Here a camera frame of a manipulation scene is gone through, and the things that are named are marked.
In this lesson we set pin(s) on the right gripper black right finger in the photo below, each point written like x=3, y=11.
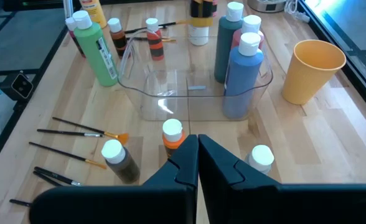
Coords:
x=264, y=205

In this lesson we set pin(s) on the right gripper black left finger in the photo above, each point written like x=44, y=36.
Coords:
x=139, y=205

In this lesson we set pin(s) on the small bright orange paint bottle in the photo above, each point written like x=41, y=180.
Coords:
x=172, y=130

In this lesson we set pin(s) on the clear plastic bin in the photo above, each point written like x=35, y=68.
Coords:
x=170, y=93

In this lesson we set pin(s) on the large blue paint bottle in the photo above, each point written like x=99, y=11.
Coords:
x=242, y=84

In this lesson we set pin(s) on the large green paint bottle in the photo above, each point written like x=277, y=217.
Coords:
x=92, y=53

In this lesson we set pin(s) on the small red-orange paint bottle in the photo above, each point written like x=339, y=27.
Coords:
x=155, y=43

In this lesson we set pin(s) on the large teal-grey paint bottle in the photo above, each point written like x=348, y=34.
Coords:
x=226, y=46

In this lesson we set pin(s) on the small burnt-orange paint bottle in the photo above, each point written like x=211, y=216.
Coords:
x=118, y=39

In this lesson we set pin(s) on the large white paint bottle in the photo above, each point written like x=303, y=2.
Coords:
x=198, y=35

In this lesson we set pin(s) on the large pink paint bottle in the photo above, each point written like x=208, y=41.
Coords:
x=251, y=24

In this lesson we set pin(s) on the small magenta paint bottle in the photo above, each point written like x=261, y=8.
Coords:
x=71, y=24

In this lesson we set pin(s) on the large yellow paint bottle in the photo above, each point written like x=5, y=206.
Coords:
x=93, y=12

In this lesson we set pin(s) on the small yellow paint bottle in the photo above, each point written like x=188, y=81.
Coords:
x=201, y=12

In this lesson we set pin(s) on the small pink paint bottle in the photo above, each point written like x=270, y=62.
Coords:
x=214, y=7

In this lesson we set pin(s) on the small dark brown paint bottle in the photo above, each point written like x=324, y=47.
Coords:
x=120, y=165

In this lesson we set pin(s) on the small silver paint bottle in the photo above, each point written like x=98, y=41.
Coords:
x=260, y=157

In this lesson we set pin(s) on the black paintbrush silver ferrule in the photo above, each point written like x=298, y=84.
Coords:
x=19, y=203
x=46, y=179
x=57, y=177

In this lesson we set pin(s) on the paintbrush gold ferrule orange tip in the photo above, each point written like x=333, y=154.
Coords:
x=64, y=154

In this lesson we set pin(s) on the fan paintbrush orange bristles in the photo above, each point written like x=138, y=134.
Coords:
x=89, y=128

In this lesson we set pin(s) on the thin paintbrush silver ferrule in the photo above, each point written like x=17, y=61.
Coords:
x=68, y=133

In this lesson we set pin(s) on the orange plastic cup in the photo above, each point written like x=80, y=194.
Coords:
x=310, y=77

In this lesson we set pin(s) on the paintbrush silver ferrule tan bristles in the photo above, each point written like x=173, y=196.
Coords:
x=158, y=26

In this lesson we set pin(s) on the small table-level camera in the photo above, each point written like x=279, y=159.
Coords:
x=22, y=85

